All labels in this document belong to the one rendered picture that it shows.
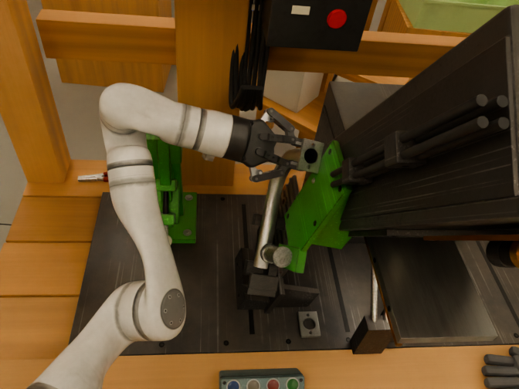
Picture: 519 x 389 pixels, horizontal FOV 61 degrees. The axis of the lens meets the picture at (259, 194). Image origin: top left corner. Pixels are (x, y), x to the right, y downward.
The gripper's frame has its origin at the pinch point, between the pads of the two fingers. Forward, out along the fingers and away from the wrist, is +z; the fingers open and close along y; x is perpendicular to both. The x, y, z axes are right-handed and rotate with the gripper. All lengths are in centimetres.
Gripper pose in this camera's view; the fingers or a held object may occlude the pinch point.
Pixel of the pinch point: (300, 154)
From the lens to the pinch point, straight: 79.9
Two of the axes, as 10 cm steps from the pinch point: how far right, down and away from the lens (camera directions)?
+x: -3.0, -0.9, 9.5
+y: 2.2, -9.8, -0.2
